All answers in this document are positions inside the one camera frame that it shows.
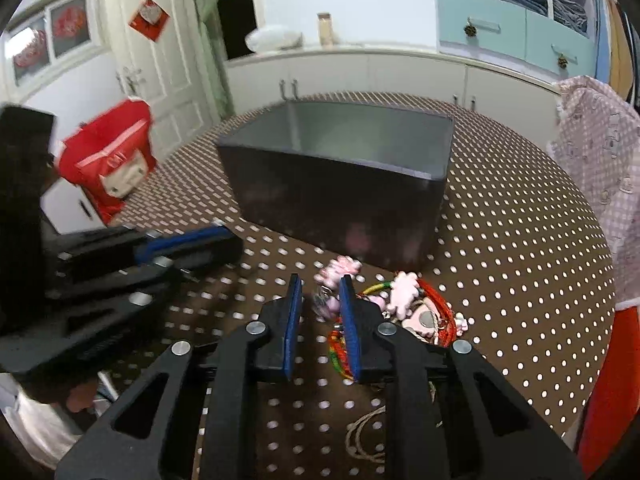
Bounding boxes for row of hanging clothes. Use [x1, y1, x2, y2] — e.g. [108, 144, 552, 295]
[590, 0, 640, 111]

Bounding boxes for green curtain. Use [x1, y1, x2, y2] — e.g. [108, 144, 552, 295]
[187, 0, 236, 121]

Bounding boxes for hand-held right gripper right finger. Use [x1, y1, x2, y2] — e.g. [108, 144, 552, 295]
[339, 274, 586, 480]

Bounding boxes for pile of bead jewelry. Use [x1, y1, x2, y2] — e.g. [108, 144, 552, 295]
[327, 270, 471, 466]

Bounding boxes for dark metal box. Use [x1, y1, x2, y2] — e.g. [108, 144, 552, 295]
[215, 101, 455, 271]

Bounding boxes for white panel door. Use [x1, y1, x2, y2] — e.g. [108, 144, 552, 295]
[102, 0, 221, 158]

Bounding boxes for grey folded clothes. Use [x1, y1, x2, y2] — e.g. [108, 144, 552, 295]
[552, 0, 588, 36]

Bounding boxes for red cat bag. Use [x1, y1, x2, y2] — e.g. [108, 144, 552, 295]
[57, 99, 157, 226]

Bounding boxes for red and white box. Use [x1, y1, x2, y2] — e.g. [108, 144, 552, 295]
[575, 305, 640, 476]

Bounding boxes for beige jar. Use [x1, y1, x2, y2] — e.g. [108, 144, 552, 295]
[317, 12, 335, 47]

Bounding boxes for white pillow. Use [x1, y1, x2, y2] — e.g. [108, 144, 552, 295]
[245, 26, 303, 52]

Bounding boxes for teal drawer unit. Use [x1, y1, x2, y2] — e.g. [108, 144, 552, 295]
[435, 0, 596, 81]

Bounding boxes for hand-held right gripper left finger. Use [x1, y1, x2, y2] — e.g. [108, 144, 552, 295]
[54, 272, 305, 480]

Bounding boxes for pink checked printed blanket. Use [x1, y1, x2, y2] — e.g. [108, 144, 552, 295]
[547, 75, 640, 311]

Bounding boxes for pink flower bracelet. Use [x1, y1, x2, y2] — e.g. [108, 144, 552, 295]
[312, 255, 363, 320]

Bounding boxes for round polka dot table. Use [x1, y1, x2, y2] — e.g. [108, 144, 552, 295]
[107, 91, 615, 480]

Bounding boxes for person's left forearm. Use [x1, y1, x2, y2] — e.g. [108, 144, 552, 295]
[0, 372, 96, 466]

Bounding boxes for red diamond door decoration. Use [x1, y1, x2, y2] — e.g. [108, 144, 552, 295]
[128, 0, 171, 43]

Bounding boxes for low cream cabinet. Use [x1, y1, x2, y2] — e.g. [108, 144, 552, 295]
[225, 45, 563, 116]

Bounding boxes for window with red decoration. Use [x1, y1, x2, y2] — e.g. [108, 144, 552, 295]
[2, 0, 108, 106]

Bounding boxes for person's left hand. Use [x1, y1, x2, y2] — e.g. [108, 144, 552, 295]
[65, 382, 103, 413]

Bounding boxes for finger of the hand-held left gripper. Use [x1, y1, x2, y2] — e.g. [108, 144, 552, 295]
[55, 225, 228, 283]
[0, 234, 244, 386]

